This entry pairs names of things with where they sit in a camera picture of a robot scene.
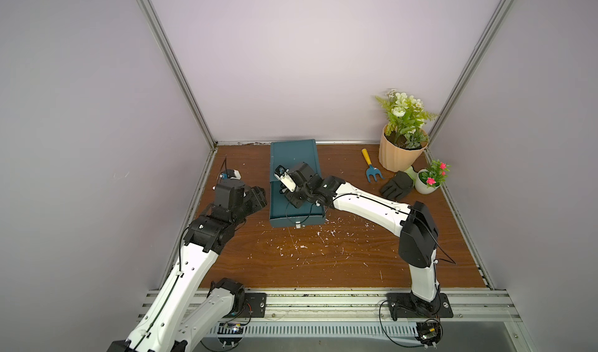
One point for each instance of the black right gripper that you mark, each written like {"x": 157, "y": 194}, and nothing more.
{"x": 295, "y": 195}

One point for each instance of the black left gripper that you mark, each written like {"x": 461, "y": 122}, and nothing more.
{"x": 254, "y": 198}

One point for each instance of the teal top drawer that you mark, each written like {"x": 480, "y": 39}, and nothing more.
{"x": 282, "y": 214}

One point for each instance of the teal drawer cabinet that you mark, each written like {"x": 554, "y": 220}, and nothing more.
{"x": 290, "y": 155}

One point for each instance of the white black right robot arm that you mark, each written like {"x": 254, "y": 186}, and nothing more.
{"x": 412, "y": 224}

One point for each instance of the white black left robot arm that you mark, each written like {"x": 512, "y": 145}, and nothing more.
{"x": 167, "y": 326}

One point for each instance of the yellow blue garden fork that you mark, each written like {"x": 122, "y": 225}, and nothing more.
{"x": 372, "y": 174}

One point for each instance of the black gardening glove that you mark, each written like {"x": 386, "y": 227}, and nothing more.
{"x": 398, "y": 187}

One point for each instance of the large peach pot plant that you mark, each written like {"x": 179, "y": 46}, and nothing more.
{"x": 404, "y": 137}

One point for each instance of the small white pot pink flowers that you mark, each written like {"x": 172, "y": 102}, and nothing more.
{"x": 431, "y": 178}

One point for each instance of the left small circuit board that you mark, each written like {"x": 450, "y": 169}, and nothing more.
{"x": 230, "y": 334}

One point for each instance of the small circuit board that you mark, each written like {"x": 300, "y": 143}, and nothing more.
{"x": 230, "y": 334}
{"x": 429, "y": 332}

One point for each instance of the right small circuit board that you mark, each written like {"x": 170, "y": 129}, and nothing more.
{"x": 429, "y": 332}

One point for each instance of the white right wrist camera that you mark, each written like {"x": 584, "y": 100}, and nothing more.
{"x": 282, "y": 174}

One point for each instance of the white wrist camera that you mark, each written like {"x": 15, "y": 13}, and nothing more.
{"x": 230, "y": 174}
{"x": 282, "y": 174}

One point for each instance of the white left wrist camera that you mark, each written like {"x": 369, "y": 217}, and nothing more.
{"x": 230, "y": 174}

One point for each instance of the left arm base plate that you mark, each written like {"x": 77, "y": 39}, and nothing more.
{"x": 254, "y": 306}

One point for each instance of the aluminium front rail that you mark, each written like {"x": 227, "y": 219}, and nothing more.
{"x": 370, "y": 304}

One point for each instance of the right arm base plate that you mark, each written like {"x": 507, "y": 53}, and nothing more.
{"x": 409, "y": 306}

